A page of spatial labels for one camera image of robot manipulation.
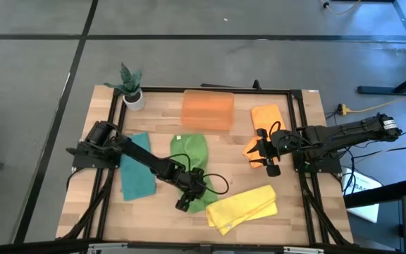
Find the thin black rod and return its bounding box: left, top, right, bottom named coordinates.
left=199, top=83, right=255, bottom=89

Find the aluminium rig crossbar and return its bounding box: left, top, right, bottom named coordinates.
left=0, top=238, right=406, bottom=254

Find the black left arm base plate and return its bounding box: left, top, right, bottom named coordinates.
left=65, top=139, right=123, bottom=169

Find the yellow extension cord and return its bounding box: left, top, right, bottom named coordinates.
left=336, top=87, right=406, bottom=117

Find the orange translucent plastic basket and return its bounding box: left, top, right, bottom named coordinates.
left=180, top=89, right=235, bottom=132

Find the black aluminium table frame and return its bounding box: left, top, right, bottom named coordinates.
left=56, top=86, right=354, bottom=248

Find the green microfiber towel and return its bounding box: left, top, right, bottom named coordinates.
left=169, top=133, right=220, bottom=214

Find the orange microfiber towel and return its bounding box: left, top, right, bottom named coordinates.
left=241, top=104, right=288, bottom=169

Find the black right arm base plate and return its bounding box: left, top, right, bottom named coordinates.
left=292, top=144, right=343, bottom=174

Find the yellow microfiber towel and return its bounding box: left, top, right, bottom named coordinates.
left=205, top=184, right=279, bottom=236

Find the teal microfiber towel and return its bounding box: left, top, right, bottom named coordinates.
left=119, top=131, right=157, bottom=202

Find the black desk leg frame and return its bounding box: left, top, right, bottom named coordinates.
left=357, top=0, right=406, bottom=96

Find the black desk crossbar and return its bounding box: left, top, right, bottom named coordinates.
left=343, top=178, right=406, bottom=209

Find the white printed box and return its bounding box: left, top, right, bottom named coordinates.
left=340, top=167, right=383, bottom=224

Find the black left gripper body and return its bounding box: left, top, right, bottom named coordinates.
left=173, top=170, right=209, bottom=200

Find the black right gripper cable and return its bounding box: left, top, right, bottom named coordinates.
left=268, top=120, right=283, bottom=138

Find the yellow cable with black plug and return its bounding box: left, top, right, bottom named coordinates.
left=321, top=0, right=362, bottom=17

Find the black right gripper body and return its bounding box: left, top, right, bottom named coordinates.
left=247, top=129, right=297, bottom=166

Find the snake plant in white pot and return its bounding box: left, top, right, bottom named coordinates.
left=103, top=61, right=147, bottom=112

